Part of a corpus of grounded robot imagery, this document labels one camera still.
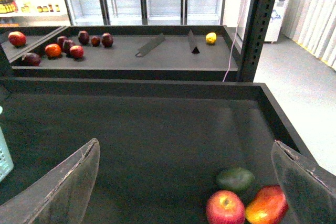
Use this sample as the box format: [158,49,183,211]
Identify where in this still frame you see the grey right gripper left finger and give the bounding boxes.
[1,138,100,223]

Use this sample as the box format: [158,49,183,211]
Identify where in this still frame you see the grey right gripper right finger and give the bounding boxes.
[271,140,335,223]

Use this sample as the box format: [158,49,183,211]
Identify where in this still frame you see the light blue perforated basket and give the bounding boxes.
[0,105,14,183]

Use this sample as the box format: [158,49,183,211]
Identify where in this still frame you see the red yellow apple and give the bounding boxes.
[206,190,245,224]

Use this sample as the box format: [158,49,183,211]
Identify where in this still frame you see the red apple front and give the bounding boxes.
[70,45,84,59]

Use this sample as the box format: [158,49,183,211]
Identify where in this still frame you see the dark red apple middle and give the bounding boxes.
[78,30,90,45]

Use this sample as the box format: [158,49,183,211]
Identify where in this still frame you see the dark red apple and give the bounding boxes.
[78,30,90,45]
[101,33,113,48]

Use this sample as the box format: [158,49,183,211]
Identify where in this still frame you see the dark red apple right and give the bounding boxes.
[101,33,113,48]

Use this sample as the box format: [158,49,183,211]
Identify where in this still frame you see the red apple far left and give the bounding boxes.
[8,31,26,47]

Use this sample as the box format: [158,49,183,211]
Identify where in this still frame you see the orange red mango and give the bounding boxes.
[245,185,289,224]

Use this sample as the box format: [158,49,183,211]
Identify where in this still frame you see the green avocado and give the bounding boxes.
[215,167,255,192]

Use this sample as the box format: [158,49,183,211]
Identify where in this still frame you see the black near display tray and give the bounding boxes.
[1,78,311,223]

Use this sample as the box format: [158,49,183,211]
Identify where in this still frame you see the dark purple onion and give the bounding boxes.
[21,52,41,66]

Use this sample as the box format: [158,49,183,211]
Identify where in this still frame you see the orange tomato fruit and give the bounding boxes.
[45,44,62,58]

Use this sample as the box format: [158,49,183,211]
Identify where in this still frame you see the dark plum fruit front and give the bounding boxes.
[62,39,76,55]

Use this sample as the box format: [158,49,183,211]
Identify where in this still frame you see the dark plum fruit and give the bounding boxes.
[62,39,76,55]
[56,36,68,51]

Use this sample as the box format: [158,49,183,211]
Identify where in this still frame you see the small dark red fruit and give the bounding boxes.
[91,36,101,47]

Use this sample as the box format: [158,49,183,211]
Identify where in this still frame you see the white vertical blinds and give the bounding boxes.
[281,0,335,69]

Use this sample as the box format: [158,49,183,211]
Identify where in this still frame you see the yellow lemon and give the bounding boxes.
[206,32,217,45]

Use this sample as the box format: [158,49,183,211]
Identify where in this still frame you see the black triangular divider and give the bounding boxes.
[187,29,200,54]

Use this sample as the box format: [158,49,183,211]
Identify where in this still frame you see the black flat divider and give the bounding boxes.
[135,33,165,57]

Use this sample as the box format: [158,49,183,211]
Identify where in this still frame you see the white blue chest freezer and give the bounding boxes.
[237,0,289,43]

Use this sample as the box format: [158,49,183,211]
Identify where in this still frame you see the white grocery shelf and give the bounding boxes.
[1,0,70,27]

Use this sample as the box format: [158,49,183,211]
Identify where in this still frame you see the pink cable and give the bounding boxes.
[222,0,257,82]

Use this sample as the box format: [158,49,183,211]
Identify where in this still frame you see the black perforated steel post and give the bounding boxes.
[237,0,275,82]

